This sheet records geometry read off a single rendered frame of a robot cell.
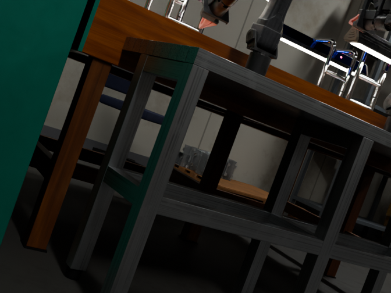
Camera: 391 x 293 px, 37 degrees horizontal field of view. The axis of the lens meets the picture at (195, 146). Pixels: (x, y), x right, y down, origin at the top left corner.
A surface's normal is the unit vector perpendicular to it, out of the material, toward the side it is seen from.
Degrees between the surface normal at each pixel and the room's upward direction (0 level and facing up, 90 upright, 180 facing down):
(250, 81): 90
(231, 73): 90
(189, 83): 90
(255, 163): 90
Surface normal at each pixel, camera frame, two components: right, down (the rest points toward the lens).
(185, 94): 0.48, 0.22
